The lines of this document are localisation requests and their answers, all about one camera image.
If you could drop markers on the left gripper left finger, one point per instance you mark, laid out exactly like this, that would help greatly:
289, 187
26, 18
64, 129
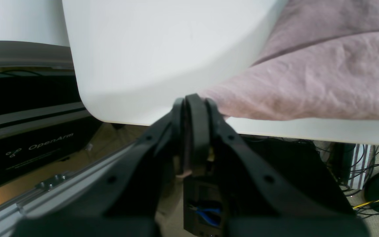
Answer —
136, 182

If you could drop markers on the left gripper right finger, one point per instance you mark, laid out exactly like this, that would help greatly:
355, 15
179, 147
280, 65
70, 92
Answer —
246, 177

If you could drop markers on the blue handled pliers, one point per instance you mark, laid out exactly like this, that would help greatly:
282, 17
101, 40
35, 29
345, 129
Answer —
211, 215

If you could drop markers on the black OpenArm base box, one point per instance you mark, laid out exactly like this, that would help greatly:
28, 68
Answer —
42, 119

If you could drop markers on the mauve T-shirt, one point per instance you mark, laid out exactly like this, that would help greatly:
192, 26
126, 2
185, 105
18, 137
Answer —
320, 61

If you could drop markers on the aluminium extrusion rail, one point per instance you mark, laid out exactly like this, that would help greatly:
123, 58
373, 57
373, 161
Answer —
90, 192

